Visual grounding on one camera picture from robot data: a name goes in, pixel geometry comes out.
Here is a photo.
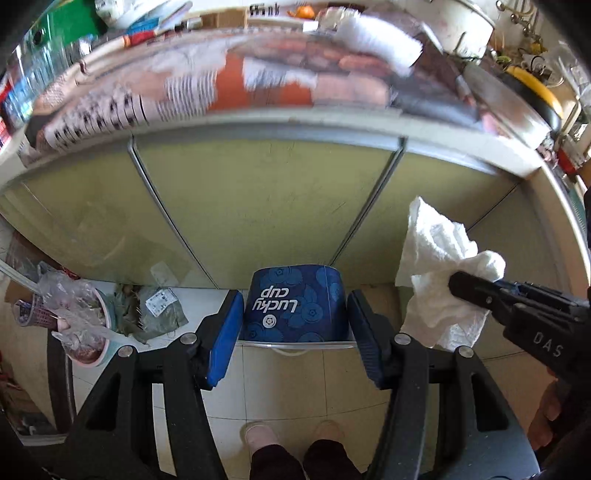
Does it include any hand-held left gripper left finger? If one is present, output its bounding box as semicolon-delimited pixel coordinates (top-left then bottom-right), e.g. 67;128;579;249
44;290;245;480

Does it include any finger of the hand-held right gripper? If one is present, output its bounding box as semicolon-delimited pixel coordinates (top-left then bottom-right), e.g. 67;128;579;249
449;271;523;320
500;281;591;320

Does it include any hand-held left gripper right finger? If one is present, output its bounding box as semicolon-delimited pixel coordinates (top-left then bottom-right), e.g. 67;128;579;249
347;290;541;480

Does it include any white plastic bin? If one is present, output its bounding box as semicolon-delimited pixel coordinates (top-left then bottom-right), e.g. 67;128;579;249
236;339;357;358

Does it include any white paper towel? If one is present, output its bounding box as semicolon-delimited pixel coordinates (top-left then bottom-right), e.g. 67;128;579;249
394;196;506;349

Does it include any blue paper cup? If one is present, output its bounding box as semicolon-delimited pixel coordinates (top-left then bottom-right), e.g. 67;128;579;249
241;264;352;344

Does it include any person's right hand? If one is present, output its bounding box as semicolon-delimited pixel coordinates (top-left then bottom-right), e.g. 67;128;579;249
527;382;571;452

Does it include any green plastic bag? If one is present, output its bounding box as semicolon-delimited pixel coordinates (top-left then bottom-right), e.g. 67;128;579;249
113;284;190;342

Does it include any pink slipper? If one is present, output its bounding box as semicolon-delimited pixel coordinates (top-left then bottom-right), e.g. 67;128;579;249
314;419;347;444
241;421;278;455

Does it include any pink bowl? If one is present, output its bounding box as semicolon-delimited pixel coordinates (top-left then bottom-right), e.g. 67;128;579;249
55;288;118;367

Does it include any person's right leg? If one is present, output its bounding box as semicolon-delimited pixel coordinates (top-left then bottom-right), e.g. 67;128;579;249
302;438;361;480

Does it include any person's leg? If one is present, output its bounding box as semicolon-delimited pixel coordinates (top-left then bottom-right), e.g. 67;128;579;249
302;438;361;480
249;443;305;480

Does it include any person's left leg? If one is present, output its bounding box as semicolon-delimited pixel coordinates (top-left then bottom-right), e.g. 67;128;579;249
249;443;305;480

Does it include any clear plastic bag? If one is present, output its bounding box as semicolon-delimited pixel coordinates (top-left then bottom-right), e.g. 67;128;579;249
37;268;116;352

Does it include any black metal stand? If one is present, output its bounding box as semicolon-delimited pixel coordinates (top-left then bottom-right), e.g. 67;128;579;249
46;330;77;435

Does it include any purple plastic basket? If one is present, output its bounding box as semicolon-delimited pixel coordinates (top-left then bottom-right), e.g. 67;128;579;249
14;298;61;330

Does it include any yellow round object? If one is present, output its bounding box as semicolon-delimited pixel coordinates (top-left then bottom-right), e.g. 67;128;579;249
503;65;564;134

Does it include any printed tablecloth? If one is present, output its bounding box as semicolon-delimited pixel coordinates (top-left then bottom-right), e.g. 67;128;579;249
18;32;555;162

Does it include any white metal basin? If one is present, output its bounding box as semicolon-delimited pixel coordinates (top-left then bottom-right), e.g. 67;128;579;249
418;0;497;56

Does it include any clear plastic water bottle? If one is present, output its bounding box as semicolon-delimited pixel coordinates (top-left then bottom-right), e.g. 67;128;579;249
9;41;93;125

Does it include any green box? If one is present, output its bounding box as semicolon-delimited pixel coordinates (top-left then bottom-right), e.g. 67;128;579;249
46;0;112;42

